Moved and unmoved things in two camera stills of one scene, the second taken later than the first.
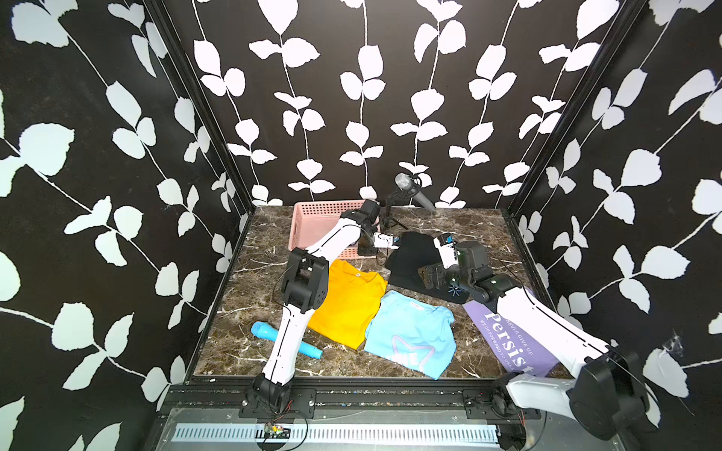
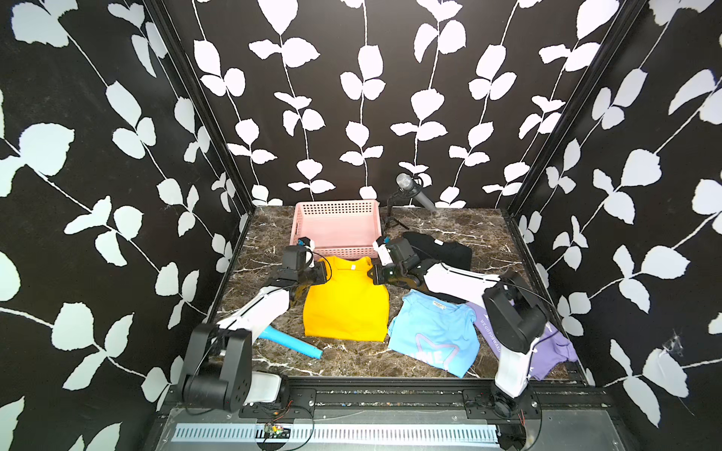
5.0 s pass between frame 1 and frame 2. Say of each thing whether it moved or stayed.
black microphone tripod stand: stayed
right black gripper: moved
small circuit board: stayed
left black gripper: moved
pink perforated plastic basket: stayed
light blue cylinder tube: stayed
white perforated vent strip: stayed
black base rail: stayed
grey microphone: stayed
